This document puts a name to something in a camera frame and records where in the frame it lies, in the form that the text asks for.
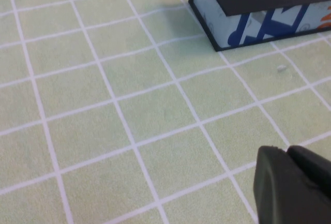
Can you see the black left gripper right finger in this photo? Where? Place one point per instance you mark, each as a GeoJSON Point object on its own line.
{"type": "Point", "coordinates": [315, 169]}

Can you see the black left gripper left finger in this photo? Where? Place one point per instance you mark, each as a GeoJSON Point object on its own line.
{"type": "Point", "coordinates": [279, 195]}

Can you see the green white checked tablecloth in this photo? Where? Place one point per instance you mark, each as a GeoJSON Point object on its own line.
{"type": "Point", "coordinates": [103, 105]}

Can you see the small grey crumb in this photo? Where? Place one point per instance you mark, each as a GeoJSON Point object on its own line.
{"type": "Point", "coordinates": [281, 68]}

